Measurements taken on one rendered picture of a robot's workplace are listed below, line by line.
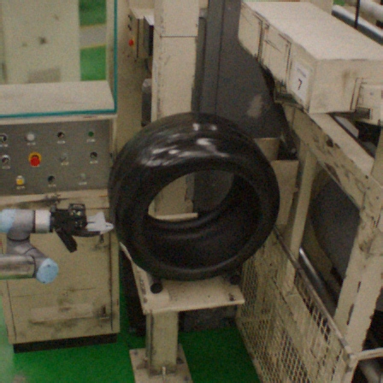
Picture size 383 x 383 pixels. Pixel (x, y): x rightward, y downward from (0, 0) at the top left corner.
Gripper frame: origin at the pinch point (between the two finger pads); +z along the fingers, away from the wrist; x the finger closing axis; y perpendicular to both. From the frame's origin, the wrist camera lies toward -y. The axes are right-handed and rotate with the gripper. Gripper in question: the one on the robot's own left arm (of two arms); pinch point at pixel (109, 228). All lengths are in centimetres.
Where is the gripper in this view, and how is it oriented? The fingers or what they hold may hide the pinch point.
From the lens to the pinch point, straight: 192.0
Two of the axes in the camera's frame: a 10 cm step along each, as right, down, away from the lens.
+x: -2.2, -5.2, 8.3
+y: 1.7, -8.5, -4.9
